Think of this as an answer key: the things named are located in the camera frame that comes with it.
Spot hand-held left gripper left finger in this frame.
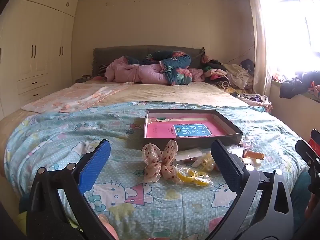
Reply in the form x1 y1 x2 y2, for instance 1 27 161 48
26 139 118 240

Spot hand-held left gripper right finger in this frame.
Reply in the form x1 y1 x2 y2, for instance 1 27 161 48
207 139 294 240

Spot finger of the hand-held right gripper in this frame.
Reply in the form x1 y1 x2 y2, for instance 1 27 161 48
295 140 320 170

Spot dark shallow cardboard box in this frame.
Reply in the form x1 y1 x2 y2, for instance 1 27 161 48
144 109 244 151

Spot yellow hair clip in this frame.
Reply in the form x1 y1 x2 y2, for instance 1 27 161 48
176 164 213 187

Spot small clear bag white card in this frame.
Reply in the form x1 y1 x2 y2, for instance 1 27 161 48
176 148 203 167

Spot polka dot hair bow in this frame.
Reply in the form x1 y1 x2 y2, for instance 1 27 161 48
141 140 180 183

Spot cartoon cat printed blanket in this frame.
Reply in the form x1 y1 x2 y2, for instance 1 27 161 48
4 102 310 240

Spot window bench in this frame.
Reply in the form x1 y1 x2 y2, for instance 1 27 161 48
270 80 320 133

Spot dark clothes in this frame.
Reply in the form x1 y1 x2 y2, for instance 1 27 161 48
279 70 320 99

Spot pink floral towel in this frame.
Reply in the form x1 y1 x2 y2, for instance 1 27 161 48
21 83 134 113

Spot pink book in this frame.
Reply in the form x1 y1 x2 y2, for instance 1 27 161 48
146 115 234 138

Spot purple crumpled clothes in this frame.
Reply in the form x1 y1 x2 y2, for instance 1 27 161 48
236 93 272 108

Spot pile of clothes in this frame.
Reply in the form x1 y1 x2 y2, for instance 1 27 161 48
201 55 255 95

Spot pink quilt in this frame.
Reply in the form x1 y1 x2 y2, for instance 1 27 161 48
104 56 204 85

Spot dark floral quilt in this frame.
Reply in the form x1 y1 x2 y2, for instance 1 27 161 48
126 50 193 85

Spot beige curtain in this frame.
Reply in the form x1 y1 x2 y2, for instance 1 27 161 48
246 0 273 100

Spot window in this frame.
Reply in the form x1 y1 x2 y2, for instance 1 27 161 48
260 0 320 80

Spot cream wardrobe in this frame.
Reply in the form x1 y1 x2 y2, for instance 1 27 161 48
0 0 78 120

